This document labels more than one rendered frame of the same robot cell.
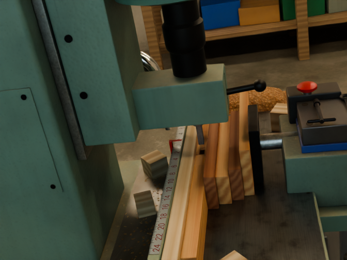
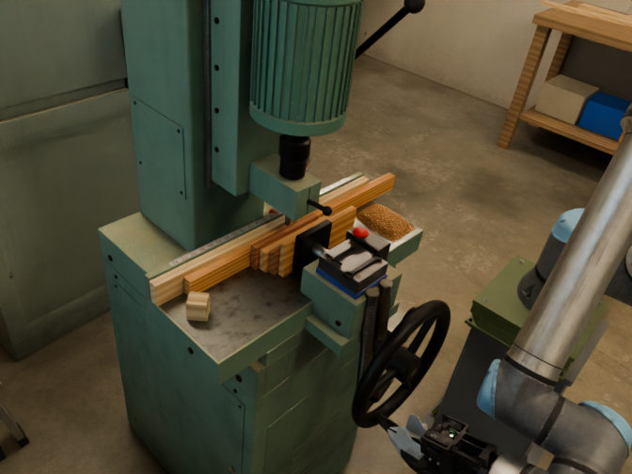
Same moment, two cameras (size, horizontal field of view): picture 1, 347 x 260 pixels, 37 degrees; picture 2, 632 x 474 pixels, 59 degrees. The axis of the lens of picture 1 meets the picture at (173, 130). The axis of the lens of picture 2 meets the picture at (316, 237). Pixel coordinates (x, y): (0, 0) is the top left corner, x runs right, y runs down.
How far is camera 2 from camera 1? 61 cm
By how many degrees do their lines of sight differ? 25
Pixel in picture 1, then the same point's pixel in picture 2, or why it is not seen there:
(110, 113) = (227, 170)
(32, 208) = (170, 197)
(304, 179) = (309, 289)
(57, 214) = (181, 210)
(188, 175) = (249, 238)
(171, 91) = (269, 179)
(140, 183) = not seen: hidden behind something
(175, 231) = (197, 261)
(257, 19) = not seen: outside the picture
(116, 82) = (233, 153)
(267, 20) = not seen: outside the picture
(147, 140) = (432, 198)
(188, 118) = (274, 202)
